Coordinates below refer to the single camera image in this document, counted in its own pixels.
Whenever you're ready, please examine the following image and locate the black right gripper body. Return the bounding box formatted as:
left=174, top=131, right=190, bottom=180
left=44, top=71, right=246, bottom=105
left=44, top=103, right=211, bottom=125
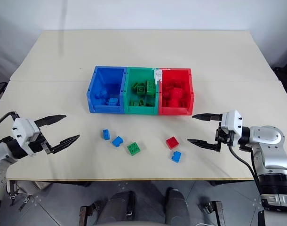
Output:
left=215, top=113, right=239, bottom=153

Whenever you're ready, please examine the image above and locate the dark green toy brick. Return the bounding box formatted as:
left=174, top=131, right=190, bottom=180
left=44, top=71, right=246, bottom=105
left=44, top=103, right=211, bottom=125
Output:
left=131, top=81, right=146, bottom=92

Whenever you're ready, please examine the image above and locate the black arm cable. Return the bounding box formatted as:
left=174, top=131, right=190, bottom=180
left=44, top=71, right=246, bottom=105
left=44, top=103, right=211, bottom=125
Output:
left=0, top=111, right=21, bottom=132
left=228, top=141, right=264, bottom=201

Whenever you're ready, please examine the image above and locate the square green toy brick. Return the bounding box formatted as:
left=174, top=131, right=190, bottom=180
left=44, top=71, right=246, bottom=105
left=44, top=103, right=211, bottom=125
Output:
left=127, top=142, right=142, bottom=156

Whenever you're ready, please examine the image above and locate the thin grey pole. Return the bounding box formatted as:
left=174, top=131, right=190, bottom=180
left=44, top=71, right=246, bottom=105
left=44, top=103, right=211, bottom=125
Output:
left=60, top=0, right=66, bottom=56

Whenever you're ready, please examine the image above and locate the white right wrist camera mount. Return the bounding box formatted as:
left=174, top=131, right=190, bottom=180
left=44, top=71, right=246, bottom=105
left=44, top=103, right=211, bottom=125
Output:
left=220, top=110, right=244, bottom=140

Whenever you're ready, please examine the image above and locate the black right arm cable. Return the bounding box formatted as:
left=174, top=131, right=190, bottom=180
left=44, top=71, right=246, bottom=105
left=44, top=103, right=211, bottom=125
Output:
left=228, top=141, right=264, bottom=201

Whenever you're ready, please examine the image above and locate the dark rounded robot leg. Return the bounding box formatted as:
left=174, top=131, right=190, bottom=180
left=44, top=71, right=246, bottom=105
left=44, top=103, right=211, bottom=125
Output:
left=103, top=190, right=136, bottom=226
left=165, top=186, right=190, bottom=226

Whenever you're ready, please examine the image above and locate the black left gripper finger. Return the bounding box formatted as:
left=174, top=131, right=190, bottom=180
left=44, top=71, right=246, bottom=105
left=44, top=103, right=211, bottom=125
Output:
left=48, top=134, right=81, bottom=155
left=34, top=114, right=67, bottom=129

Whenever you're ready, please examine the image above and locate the green plastic bin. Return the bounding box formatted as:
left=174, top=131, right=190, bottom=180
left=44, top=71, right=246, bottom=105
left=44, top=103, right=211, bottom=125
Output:
left=121, top=66, right=161, bottom=116

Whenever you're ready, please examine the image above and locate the red plastic bin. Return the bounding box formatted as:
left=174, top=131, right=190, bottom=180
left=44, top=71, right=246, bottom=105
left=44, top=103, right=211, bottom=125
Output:
left=158, top=68, right=196, bottom=116

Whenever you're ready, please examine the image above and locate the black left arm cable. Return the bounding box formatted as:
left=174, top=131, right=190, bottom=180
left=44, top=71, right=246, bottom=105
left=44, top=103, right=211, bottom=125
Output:
left=0, top=111, right=21, bottom=132

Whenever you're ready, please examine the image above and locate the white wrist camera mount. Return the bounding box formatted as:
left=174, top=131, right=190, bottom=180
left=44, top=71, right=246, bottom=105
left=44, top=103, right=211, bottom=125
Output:
left=12, top=118, right=40, bottom=148
left=220, top=110, right=244, bottom=140

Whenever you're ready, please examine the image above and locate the square red toy brick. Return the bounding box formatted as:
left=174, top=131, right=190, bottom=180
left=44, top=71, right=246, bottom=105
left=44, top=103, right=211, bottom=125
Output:
left=165, top=136, right=180, bottom=150

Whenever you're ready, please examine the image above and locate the white tape strip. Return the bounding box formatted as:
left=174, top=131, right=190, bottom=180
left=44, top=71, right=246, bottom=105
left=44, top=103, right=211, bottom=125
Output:
left=153, top=67, right=164, bottom=83

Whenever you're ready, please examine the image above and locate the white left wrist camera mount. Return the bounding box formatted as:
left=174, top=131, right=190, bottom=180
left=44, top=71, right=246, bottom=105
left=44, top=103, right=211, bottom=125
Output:
left=12, top=118, right=40, bottom=148

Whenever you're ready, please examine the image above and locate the grey strap with buckles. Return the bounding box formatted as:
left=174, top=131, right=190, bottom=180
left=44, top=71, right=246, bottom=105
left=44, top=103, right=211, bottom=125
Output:
left=6, top=180, right=34, bottom=211

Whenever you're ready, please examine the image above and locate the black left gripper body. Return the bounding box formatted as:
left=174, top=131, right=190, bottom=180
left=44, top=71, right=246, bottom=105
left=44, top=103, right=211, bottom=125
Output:
left=27, top=121, right=52, bottom=156

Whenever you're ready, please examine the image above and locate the rusty metal bracket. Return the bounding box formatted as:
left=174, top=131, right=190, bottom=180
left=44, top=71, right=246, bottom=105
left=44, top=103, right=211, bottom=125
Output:
left=199, top=200, right=223, bottom=226
left=79, top=202, right=97, bottom=226

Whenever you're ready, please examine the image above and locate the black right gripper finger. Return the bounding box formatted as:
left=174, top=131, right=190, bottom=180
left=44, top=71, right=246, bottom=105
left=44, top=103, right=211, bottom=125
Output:
left=192, top=113, right=222, bottom=122
left=187, top=138, right=217, bottom=152

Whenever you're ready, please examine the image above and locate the blue plastic bin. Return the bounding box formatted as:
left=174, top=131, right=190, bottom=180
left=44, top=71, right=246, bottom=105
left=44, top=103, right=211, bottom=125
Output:
left=86, top=65, right=128, bottom=114

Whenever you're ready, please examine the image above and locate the large green toy brick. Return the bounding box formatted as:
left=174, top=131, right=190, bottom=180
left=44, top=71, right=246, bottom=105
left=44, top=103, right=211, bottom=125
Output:
left=146, top=80, right=157, bottom=96

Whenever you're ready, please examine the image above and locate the black equipment by wall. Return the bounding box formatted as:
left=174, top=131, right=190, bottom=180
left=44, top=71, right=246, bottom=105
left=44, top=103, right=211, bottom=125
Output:
left=272, top=46, right=287, bottom=107

